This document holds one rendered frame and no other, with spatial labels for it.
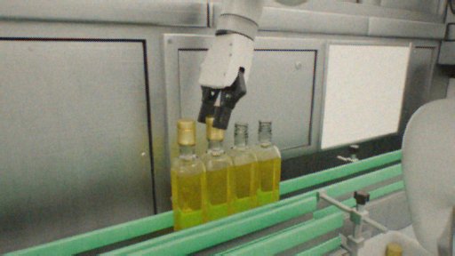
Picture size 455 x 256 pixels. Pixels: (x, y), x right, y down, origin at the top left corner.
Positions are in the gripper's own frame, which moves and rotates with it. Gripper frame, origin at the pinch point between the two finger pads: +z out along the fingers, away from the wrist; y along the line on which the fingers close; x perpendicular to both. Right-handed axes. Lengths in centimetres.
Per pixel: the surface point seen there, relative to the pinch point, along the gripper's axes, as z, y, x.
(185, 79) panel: -6.1, -12.3, -1.9
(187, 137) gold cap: 4.7, 1.0, -5.0
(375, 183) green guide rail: 7, 7, 52
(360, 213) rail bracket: 11.4, 17.4, 28.3
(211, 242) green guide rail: 22.4, 5.6, 2.8
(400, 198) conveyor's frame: 10, 10, 63
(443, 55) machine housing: -46, -4, 101
